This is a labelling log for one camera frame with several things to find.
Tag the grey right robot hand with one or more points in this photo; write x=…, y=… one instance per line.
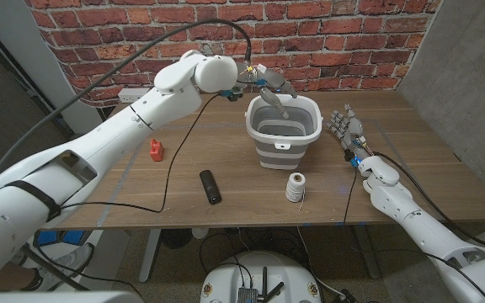
x=354, y=126

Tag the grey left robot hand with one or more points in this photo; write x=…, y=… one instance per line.
x=268, y=78

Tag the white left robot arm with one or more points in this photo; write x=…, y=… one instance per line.
x=99, y=134

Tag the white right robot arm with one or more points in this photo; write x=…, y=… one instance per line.
x=402, y=206

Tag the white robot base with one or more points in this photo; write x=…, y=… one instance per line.
x=276, y=269

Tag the white grey collapsible bucket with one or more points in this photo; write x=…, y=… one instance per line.
x=280, y=157

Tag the white thread spool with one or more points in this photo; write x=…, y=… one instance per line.
x=295, y=187

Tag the red brick print backdrop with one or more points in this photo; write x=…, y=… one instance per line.
x=352, y=42

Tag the black cylinder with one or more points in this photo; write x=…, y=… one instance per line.
x=210, y=187

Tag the grey table leg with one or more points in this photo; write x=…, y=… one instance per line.
x=366, y=252

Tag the small red plastic block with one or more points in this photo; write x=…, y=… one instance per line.
x=156, y=150

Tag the white power strip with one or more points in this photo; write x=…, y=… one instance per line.
x=135, y=94

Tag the black antenna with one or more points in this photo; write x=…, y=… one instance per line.
x=264, y=280
x=276, y=291

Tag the grey tape strip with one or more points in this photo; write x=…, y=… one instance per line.
x=118, y=187

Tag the grey electronics box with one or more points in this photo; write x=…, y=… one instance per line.
x=246, y=295

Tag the white table leg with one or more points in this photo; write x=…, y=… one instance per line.
x=150, y=256

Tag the blue floor object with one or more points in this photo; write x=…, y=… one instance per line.
x=72, y=237

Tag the grey sneaker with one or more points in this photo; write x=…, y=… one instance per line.
x=74, y=261

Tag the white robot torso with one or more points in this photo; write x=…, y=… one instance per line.
x=57, y=298

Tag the person's leg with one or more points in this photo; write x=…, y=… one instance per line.
x=11, y=280

